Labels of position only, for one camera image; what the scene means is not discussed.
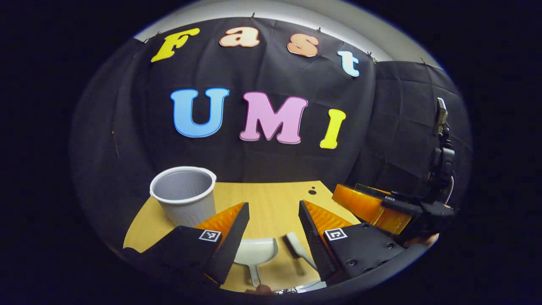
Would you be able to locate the wooden desktop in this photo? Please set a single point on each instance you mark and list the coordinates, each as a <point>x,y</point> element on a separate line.
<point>275,203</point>

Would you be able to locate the black backdrop cloth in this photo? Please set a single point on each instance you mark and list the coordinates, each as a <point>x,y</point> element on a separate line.
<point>275,165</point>

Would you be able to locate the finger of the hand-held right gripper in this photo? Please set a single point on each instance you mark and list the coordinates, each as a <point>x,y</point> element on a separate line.
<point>391,218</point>
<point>360,205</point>

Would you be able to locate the white garbage bin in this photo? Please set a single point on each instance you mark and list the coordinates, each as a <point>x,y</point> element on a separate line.
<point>186,199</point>

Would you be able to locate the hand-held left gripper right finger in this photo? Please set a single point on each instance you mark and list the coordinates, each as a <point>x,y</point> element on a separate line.
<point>315,245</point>

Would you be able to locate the grey dustpan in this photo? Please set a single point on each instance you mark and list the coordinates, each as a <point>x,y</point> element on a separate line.
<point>256,252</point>

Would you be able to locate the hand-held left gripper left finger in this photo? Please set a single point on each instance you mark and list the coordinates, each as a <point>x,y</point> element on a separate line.
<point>230,245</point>

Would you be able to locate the small grey broom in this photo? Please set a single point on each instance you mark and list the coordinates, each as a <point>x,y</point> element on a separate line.
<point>296,245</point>

